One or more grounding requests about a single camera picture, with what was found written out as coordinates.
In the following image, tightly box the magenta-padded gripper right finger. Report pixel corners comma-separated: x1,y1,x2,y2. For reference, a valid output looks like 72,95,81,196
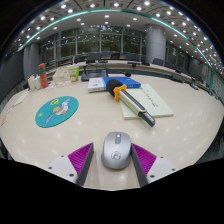
130,142,178,188

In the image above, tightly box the group of ceiling lights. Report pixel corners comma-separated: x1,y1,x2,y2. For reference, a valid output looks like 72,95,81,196
18,0,224,73

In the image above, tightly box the silver grey computer mouse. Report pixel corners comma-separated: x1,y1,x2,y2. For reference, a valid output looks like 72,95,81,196
100,131,133,170

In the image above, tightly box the group of dark office chairs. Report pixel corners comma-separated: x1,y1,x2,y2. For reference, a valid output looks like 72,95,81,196
58,51,201,88

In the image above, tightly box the colourful sticker sheet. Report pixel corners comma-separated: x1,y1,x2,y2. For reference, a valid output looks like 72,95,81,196
47,81,66,90

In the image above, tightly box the round teal cartoon mouse pad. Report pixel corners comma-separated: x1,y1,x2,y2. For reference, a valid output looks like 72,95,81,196
35,96,80,128

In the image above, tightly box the red and white leaflet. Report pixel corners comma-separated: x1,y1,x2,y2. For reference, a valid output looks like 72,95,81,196
0,105,15,127

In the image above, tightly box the orange-red drink bottle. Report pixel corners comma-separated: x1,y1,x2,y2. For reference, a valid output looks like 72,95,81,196
37,62,50,89

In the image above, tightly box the handheld microphone with orange ring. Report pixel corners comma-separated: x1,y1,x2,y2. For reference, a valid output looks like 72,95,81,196
105,79,156,128

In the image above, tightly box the beige cardboard box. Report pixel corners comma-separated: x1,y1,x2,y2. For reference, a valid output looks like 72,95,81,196
52,65,72,84

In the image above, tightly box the beige booklet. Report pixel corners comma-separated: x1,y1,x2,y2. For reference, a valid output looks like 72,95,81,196
119,83,175,120

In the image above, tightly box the long curved conference desk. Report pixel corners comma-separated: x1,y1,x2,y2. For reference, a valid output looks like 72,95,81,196
46,59,211,93

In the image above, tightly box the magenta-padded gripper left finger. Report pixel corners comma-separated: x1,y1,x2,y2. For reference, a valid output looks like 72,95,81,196
47,142,95,187

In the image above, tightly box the white cup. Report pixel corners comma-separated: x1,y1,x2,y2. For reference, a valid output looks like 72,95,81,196
27,75,37,90
34,75,43,90

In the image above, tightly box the black gooseneck conference microphone unit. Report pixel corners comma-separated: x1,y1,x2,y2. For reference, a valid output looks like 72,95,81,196
80,68,132,82

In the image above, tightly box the blue and white book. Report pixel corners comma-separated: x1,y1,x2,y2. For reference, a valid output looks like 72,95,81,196
87,76,142,93

